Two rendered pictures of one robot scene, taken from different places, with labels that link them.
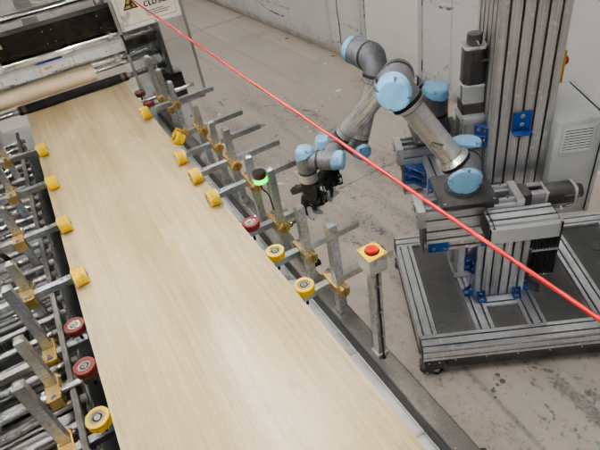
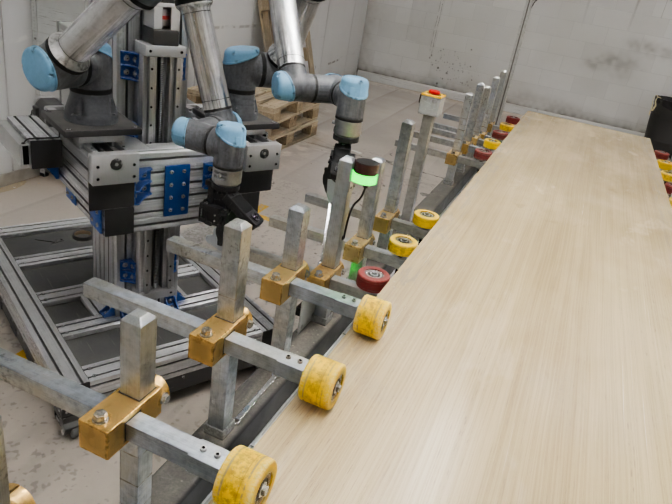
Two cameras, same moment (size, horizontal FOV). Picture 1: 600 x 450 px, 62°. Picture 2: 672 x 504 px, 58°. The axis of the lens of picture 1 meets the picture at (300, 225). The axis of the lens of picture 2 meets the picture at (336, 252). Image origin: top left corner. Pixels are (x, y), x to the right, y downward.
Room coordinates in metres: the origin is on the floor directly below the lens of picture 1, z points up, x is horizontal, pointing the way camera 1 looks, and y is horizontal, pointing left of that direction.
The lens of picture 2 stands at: (2.91, 1.02, 1.57)
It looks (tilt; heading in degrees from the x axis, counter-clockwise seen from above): 25 degrees down; 221
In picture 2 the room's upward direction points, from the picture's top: 10 degrees clockwise
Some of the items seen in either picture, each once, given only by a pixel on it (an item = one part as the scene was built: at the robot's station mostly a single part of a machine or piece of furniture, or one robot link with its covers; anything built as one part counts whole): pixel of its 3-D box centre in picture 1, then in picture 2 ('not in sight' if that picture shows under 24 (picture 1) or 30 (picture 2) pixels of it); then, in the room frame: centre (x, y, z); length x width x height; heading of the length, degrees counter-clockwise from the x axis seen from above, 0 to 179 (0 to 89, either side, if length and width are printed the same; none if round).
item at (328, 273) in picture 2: (278, 222); (326, 276); (1.88, 0.10, 0.85); 0.13 x 0.06 x 0.05; 23
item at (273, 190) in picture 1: (278, 212); (333, 246); (1.86, 0.09, 0.92); 0.03 x 0.03 x 0.48; 23
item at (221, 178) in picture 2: not in sight; (226, 175); (2.02, -0.18, 1.04); 0.08 x 0.08 x 0.05
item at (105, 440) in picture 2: (215, 144); (127, 411); (2.57, 0.38, 0.95); 0.13 x 0.06 x 0.05; 23
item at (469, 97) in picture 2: not in sight; (457, 143); (0.47, -0.49, 0.90); 0.03 x 0.03 x 0.48; 23
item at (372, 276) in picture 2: (252, 229); (370, 292); (1.85, 0.22, 0.85); 0.08 x 0.08 x 0.11
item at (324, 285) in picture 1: (347, 273); (365, 215); (1.46, -0.15, 0.84); 0.43 x 0.03 x 0.04; 113
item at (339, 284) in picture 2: (288, 215); (300, 271); (1.92, 0.04, 0.84); 0.43 x 0.03 x 0.04; 113
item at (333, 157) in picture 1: (331, 157); (331, 89); (1.69, -0.17, 1.25); 0.11 x 0.11 x 0.08; 69
